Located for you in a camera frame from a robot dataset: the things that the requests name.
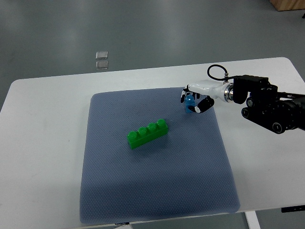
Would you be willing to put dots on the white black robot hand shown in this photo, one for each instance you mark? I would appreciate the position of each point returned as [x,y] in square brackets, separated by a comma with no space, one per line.
[211,90]

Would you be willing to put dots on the small blue block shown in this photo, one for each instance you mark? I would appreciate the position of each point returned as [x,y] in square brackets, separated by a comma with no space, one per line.
[189,101]

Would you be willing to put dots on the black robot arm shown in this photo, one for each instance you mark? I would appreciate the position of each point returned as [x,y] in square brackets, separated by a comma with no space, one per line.
[266,106]

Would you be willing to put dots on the green four-stud block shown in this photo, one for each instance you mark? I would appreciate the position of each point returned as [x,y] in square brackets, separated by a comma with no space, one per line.
[147,133]

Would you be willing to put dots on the blue-grey fabric mat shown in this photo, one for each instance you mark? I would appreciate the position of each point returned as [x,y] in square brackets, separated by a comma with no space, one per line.
[183,173]

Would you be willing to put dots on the wooden box corner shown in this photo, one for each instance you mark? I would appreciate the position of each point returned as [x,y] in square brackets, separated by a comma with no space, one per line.
[285,5]

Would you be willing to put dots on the upper metal floor plate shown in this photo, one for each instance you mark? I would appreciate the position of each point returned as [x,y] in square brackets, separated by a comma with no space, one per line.
[101,55]

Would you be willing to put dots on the white table leg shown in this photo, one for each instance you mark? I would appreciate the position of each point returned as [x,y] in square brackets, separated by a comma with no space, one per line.
[252,220]

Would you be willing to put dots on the black table control panel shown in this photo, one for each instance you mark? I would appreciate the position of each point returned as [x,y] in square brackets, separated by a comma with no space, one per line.
[293,209]

